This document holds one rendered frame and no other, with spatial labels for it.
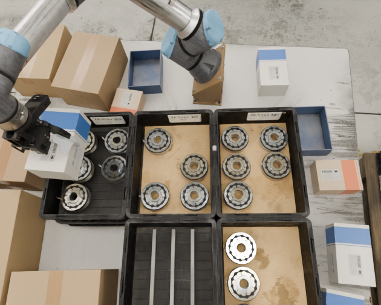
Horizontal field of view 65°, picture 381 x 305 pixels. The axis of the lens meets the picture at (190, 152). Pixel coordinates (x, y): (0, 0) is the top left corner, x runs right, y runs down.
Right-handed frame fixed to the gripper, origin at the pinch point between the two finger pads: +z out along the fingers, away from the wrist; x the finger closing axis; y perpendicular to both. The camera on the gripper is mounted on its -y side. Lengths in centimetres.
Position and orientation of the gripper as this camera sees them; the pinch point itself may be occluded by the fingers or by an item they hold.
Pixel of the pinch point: (57, 141)
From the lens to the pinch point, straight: 99.5
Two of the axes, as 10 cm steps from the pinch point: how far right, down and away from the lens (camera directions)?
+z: 0.7, 3.5, 9.4
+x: 9.9, 0.7, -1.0
